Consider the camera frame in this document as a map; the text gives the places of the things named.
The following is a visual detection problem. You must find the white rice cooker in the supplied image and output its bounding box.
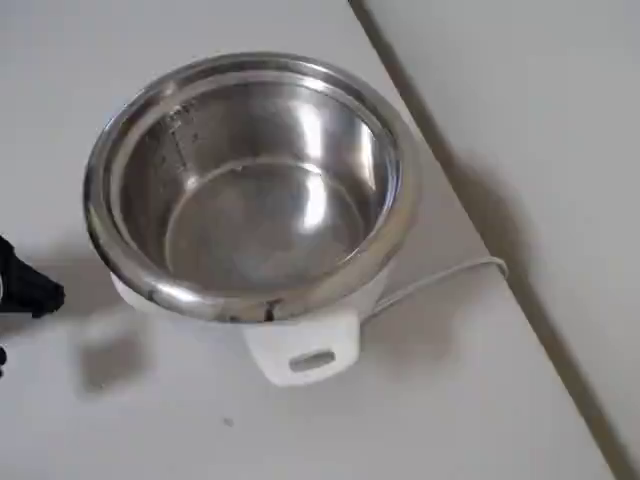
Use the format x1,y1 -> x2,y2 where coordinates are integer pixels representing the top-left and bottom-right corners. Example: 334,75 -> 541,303
108,252 -> 399,389

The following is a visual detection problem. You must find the steel inner pot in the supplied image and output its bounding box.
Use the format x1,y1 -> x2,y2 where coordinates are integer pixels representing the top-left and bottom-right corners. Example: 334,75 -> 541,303
82,49 -> 424,326

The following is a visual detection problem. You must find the white power cord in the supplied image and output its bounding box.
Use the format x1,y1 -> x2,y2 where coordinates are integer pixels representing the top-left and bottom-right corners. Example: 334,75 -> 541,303
372,255 -> 509,314

